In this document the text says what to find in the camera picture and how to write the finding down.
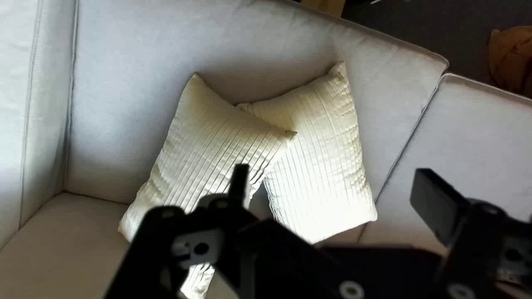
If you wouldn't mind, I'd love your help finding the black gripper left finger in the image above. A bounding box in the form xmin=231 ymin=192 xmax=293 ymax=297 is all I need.
xmin=105 ymin=163 xmax=263 ymax=299

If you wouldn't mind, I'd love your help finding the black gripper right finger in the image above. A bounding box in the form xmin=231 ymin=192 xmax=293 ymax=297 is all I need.
xmin=407 ymin=166 xmax=532 ymax=299

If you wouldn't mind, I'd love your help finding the cream striped pillow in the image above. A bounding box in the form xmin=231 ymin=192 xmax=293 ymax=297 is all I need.
xmin=236 ymin=61 xmax=381 ymax=246
xmin=116 ymin=71 xmax=298 ymax=299

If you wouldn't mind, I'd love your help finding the brown rounded object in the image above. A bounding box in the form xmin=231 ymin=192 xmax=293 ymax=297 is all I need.
xmin=487 ymin=23 xmax=532 ymax=98

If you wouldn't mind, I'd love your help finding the light grey sofa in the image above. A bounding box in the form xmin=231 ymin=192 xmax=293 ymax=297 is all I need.
xmin=0 ymin=0 xmax=532 ymax=299

